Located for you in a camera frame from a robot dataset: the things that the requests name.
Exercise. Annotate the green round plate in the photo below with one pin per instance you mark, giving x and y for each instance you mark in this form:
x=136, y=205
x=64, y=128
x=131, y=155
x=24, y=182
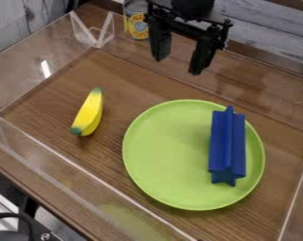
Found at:
x=165, y=149

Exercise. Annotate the black metal stand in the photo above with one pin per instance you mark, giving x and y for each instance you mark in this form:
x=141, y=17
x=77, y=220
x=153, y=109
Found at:
x=29, y=226

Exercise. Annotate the blue star-shaped block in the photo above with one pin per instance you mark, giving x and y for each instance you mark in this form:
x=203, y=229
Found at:
x=227, y=155

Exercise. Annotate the yellow labelled tin can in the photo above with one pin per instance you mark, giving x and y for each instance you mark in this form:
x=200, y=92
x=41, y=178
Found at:
x=135, y=25

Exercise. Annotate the clear acrylic enclosure wall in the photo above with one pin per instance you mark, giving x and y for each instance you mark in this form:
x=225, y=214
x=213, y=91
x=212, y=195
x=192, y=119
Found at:
x=97, y=209

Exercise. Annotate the clear acrylic corner bracket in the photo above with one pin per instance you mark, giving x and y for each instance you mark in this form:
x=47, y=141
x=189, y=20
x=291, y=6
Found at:
x=93, y=36

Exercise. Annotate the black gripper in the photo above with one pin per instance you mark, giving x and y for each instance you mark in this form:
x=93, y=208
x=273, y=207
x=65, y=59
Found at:
x=195, y=19

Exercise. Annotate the yellow toy banana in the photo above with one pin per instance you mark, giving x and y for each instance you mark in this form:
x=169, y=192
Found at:
x=89, y=114

